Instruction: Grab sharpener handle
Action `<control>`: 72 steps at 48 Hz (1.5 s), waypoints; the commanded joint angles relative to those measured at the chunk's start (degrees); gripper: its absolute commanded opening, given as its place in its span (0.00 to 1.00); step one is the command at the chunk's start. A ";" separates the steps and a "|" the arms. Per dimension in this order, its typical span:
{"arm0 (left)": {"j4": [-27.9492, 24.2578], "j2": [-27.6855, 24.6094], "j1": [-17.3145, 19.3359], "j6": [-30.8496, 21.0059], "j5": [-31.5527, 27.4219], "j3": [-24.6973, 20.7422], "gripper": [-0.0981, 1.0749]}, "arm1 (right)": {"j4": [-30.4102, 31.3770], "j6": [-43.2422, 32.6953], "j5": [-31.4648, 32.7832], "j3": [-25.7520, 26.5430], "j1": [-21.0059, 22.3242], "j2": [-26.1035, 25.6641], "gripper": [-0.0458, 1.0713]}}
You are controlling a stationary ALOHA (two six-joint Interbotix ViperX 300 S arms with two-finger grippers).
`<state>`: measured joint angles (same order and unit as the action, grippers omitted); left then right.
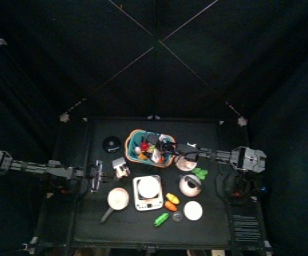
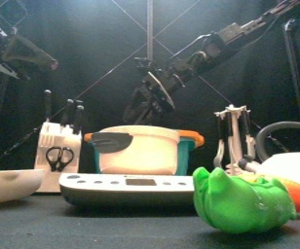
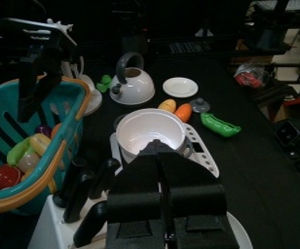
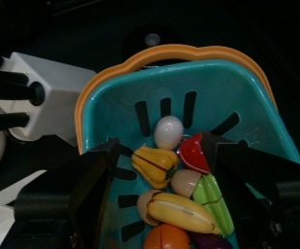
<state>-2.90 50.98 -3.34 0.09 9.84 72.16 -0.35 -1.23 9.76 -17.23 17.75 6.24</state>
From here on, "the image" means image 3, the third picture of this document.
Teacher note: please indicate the large white plate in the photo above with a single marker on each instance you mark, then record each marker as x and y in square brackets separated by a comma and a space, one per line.
[239, 233]

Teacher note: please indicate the purple toy eggplant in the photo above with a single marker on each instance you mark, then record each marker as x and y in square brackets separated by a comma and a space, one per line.
[43, 130]

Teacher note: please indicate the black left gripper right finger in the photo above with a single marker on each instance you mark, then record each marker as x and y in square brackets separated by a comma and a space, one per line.
[195, 201]

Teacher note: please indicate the orange toy carrot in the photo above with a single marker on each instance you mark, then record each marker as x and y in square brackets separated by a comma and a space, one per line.
[183, 112]

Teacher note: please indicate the small green toy vegetable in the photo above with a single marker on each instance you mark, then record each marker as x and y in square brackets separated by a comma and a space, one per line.
[103, 83]

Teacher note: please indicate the red toy tomato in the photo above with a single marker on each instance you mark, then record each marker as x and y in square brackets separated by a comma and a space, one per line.
[0, 177]

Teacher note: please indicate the white device with black knobs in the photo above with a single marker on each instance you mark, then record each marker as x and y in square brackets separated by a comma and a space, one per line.
[52, 227]

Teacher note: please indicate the black box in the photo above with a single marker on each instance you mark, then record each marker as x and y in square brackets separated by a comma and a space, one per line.
[286, 133]

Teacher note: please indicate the yellow corn with green husk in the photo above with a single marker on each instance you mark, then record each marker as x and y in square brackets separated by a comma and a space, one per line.
[38, 144]

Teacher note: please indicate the orange toy fruit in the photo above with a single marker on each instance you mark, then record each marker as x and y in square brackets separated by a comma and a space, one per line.
[55, 129]

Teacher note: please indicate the yellow toy lemon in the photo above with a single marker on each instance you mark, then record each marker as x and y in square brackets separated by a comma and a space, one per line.
[167, 105]

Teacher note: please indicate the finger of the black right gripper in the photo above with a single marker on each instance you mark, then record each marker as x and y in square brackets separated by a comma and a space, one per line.
[50, 71]
[28, 90]

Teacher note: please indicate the teal basket with orange rim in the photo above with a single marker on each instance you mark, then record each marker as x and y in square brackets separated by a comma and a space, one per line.
[70, 107]

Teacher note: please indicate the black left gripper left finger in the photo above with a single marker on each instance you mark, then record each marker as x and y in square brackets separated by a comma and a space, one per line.
[133, 207]

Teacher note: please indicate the white toy pot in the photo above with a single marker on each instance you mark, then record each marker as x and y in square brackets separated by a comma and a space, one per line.
[147, 126]

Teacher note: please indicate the red item in plastic bag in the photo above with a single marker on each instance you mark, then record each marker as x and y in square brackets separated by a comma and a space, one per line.
[250, 79]

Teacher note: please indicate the small white toy plate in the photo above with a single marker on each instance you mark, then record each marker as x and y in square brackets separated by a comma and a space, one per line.
[179, 87]

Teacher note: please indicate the small grey toy lid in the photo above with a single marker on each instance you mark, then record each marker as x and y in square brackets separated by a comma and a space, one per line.
[199, 105]

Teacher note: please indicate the beige toy onion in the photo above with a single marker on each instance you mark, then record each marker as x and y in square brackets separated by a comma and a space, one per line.
[28, 162]

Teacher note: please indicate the green toy pea pod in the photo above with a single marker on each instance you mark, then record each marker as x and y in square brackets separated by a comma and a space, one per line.
[219, 126]

